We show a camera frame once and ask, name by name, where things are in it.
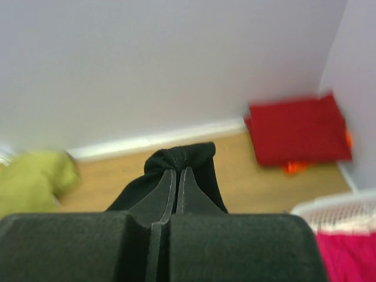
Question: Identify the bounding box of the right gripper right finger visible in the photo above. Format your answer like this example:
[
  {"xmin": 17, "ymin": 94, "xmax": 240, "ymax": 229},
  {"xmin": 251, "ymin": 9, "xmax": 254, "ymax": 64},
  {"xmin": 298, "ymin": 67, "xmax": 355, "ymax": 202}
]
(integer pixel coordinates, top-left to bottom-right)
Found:
[{"xmin": 169, "ymin": 168, "xmax": 328, "ymax": 281}]

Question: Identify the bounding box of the olive green folded t-shirt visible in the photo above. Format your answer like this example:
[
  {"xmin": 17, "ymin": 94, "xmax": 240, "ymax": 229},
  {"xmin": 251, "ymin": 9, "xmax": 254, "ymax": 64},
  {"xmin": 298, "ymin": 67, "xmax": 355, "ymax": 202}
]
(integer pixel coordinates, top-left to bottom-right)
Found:
[{"xmin": 1, "ymin": 150, "xmax": 80, "ymax": 218}]

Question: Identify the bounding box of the pink t-shirt in basket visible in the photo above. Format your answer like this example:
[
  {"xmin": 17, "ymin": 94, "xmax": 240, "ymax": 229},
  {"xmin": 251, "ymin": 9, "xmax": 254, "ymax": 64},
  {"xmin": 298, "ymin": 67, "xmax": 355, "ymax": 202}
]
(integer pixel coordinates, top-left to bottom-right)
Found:
[{"xmin": 315, "ymin": 232, "xmax": 375, "ymax": 282}]

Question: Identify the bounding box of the red folded t-shirt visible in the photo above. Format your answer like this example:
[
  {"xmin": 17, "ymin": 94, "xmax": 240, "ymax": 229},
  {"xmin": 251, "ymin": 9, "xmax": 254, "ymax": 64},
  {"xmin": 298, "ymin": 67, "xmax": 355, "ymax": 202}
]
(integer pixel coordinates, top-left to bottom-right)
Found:
[{"xmin": 244, "ymin": 91, "xmax": 353, "ymax": 167}]

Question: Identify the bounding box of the orange folded t-shirt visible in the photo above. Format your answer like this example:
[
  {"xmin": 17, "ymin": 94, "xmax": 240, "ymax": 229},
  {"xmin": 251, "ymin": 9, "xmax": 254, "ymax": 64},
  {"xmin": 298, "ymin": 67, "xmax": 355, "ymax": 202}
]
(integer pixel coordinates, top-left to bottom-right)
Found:
[{"xmin": 281, "ymin": 129, "xmax": 353, "ymax": 175}]

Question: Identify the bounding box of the black floral t-shirt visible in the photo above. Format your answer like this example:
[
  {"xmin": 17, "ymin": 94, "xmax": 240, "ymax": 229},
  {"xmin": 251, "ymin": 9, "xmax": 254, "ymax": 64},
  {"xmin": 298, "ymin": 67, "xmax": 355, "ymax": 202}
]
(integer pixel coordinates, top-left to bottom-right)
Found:
[{"xmin": 107, "ymin": 142, "xmax": 228, "ymax": 213}]

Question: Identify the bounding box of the white plastic basket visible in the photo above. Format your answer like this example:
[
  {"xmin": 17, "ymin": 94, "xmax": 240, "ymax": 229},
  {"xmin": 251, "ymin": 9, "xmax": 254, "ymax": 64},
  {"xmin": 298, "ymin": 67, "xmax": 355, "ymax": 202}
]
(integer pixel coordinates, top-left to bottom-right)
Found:
[{"xmin": 291, "ymin": 191, "xmax": 375, "ymax": 234}]

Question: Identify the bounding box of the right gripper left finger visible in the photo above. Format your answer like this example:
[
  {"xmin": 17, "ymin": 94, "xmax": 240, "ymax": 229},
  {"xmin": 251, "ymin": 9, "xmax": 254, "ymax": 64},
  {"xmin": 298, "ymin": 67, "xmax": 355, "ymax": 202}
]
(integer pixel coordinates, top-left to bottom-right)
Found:
[{"xmin": 1, "ymin": 170, "xmax": 176, "ymax": 281}]

